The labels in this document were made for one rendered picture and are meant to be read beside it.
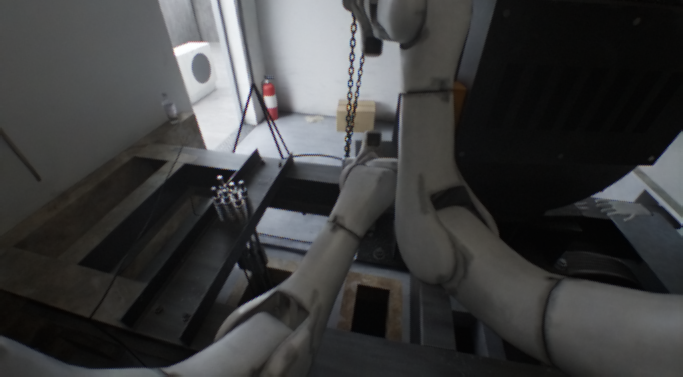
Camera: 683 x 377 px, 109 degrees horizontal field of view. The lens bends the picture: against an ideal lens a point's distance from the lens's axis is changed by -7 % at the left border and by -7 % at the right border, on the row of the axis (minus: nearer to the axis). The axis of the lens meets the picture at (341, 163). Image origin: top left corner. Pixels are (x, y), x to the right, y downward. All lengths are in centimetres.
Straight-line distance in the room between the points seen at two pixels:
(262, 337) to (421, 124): 30
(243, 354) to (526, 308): 27
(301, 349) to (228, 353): 8
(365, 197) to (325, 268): 11
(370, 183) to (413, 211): 10
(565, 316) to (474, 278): 8
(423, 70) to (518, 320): 25
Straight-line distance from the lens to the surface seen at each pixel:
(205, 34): 828
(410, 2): 31
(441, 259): 31
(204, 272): 108
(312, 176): 135
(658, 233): 173
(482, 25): 51
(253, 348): 35
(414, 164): 33
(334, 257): 39
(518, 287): 30
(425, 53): 32
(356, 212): 40
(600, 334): 27
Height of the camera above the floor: 151
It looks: 37 degrees down
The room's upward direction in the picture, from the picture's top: 1 degrees clockwise
